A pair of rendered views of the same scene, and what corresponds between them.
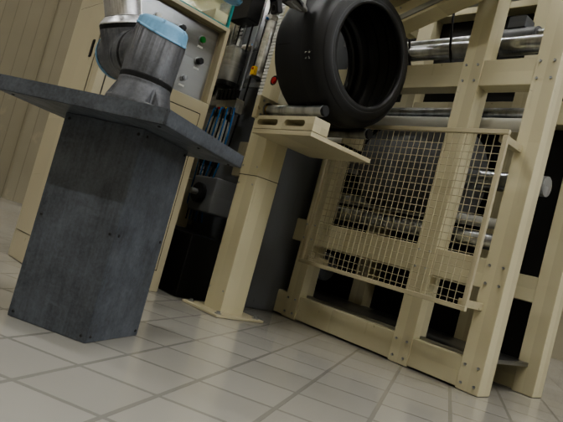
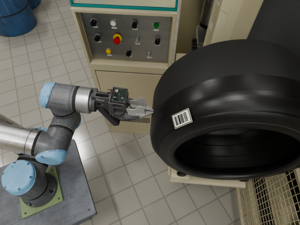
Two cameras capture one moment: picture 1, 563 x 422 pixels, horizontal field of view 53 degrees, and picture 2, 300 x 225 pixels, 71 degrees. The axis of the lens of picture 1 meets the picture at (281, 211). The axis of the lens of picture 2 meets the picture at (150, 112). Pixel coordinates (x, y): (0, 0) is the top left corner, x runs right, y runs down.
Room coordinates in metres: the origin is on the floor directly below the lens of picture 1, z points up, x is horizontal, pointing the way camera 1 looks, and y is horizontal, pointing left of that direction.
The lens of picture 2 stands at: (1.83, -0.20, 1.86)
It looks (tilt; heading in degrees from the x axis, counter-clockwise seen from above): 55 degrees down; 47
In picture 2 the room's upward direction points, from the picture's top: straight up
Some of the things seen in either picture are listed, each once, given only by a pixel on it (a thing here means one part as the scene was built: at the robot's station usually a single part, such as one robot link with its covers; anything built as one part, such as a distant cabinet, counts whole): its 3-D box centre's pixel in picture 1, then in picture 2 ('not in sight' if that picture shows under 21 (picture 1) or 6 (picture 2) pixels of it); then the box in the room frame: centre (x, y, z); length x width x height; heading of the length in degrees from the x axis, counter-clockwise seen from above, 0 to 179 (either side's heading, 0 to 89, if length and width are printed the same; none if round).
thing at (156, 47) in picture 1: (154, 51); (25, 178); (1.60, 0.47, 0.80); 0.17 x 0.15 x 0.18; 41
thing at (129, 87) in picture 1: (141, 96); (36, 187); (1.60, 0.47, 0.67); 0.19 x 0.19 x 0.10
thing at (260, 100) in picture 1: (289, 120); not in sight; (2.51, 0.07, 0.90); 0.40 x 0.03 x 0.10; 132
